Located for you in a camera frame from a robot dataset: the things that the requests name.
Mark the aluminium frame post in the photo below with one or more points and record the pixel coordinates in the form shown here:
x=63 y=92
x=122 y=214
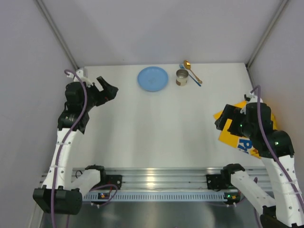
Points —
x=56 y=32
x=267 y=33

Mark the blue fork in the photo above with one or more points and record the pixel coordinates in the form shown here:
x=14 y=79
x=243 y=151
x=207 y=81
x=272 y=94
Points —
x=182 y=67

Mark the yellow placemat cloth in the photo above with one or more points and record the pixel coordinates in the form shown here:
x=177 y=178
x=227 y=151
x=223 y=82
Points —
x=241 y=143

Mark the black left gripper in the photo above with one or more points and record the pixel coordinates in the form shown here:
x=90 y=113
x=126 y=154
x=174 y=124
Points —
x=99 y=92

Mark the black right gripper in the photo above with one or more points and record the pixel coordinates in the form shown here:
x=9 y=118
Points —
x=230 y=119

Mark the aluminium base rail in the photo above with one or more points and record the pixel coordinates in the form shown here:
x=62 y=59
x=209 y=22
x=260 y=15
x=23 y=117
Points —
x=161 y=179

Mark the metal cup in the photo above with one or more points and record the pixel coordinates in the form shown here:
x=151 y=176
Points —
x=181 y=77

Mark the right aluminium frame post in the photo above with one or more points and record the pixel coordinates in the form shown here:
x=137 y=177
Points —
x=267 y=33

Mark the left aluminium frame post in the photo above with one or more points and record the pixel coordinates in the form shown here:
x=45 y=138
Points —
x=56 y=32

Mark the perforated cable duct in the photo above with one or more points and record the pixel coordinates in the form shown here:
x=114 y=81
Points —
x=209 y=196

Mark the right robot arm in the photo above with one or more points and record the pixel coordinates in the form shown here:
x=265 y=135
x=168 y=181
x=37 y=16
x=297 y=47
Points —
x=285 y=208

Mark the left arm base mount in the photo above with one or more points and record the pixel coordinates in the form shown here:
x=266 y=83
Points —
x=113 y=179

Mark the blue plastic plate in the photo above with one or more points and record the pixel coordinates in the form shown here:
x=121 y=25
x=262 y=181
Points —
x=152 y=79

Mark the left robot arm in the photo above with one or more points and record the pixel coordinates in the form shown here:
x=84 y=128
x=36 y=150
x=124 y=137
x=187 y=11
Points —
x=59 y=194

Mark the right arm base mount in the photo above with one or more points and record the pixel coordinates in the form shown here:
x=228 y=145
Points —
x=215 y=182

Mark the gold spoon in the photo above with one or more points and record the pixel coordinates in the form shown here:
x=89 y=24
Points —
x=187 y=65

